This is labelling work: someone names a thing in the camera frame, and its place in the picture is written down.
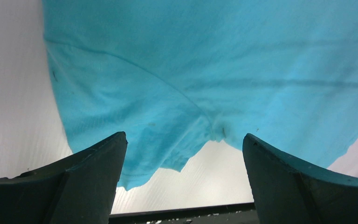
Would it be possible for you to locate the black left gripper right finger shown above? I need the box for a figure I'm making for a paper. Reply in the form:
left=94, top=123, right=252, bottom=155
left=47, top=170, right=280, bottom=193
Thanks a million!
left=242, top=134, right=358, bottom=224

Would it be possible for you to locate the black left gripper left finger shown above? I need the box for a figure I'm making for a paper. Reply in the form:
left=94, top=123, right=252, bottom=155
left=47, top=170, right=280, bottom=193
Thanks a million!
left=0, top=132, right=128, bottom=224

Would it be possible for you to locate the turquoise t-shirt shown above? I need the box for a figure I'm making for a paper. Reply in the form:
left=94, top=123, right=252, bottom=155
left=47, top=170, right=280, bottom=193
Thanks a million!
left=42, top=0, right=358, bottom=190

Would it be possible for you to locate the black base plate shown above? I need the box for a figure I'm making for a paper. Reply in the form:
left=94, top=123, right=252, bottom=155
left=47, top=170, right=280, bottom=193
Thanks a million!
left=109, top=203, right=260, bottom=224

